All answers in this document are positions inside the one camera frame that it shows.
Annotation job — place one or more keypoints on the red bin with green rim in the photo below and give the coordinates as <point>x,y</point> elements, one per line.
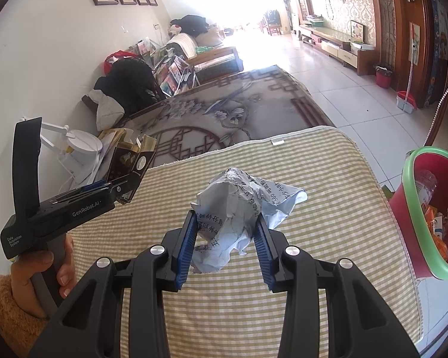
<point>403,238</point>

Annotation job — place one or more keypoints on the white desk lamp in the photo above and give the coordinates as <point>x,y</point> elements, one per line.
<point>84,143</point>

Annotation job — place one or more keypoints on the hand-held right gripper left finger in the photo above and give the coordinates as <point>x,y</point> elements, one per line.
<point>186,253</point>

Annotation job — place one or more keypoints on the grey patterned tablecloth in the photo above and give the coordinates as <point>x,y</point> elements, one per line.
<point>265,93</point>

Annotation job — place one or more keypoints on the blue printed door curtain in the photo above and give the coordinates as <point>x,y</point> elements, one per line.
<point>438,44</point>

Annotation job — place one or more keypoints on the wooden sofa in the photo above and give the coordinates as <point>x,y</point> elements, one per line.
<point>209,59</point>

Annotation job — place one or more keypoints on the small wooden chair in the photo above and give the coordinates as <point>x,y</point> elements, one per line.
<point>271,22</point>

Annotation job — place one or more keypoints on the red bag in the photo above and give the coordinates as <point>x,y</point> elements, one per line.
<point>114,63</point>

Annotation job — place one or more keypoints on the red dustpan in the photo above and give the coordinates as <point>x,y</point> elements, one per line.
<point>406,102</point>

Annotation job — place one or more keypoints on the wall calendar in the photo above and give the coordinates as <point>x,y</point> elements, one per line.
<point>414,43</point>

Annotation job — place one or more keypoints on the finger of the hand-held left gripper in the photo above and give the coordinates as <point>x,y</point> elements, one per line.
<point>127,190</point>
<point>82,190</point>

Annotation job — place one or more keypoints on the white cloth bag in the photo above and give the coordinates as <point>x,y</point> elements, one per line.
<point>106,110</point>

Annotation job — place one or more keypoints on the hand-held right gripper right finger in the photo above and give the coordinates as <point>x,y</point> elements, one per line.
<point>264,257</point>

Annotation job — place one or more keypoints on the magazine rack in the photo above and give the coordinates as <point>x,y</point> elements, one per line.
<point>171,71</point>

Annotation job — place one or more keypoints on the person's left hand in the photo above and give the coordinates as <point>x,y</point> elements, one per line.
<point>26,279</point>

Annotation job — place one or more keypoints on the white printed paper bag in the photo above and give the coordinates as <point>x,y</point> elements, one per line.
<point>438,227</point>

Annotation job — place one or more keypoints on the black jacket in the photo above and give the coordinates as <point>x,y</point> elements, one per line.
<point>130,85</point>

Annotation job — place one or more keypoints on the wooden chair with jacket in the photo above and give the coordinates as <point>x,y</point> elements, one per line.
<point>89,104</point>

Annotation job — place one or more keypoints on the white paper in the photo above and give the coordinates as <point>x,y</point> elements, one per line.
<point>231,201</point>

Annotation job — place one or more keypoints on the framed star pattern picture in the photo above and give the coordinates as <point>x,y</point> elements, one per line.
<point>357,31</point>

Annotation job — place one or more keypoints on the small red waste bin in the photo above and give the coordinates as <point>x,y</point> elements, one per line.
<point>383,77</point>

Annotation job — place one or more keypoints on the television cabinet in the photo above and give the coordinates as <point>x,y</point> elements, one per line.
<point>339,50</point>

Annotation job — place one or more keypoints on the white side table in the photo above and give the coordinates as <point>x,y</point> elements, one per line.
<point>440,305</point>

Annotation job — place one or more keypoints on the black plush toy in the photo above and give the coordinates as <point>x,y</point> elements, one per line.
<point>190,24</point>

